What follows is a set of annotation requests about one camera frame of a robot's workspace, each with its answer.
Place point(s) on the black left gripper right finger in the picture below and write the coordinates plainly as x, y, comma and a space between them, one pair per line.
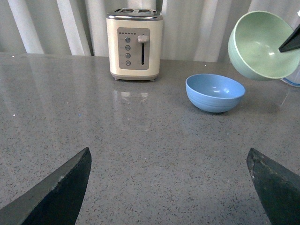
277, 187

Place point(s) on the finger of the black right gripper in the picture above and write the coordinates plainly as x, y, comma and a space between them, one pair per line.
292, 43

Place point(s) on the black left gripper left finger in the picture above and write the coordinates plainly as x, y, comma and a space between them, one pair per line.
56, 200

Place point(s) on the light green bowl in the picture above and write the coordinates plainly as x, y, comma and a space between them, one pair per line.
253, 47

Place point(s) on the light blue bowl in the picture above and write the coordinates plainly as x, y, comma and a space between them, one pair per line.
214, 93

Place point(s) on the clear plastic food container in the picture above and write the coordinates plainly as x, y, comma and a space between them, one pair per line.
293, 79

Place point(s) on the white curtain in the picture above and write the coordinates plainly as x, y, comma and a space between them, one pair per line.
195, 30

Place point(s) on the cream toaster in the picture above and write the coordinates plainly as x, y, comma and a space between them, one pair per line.
134, 43

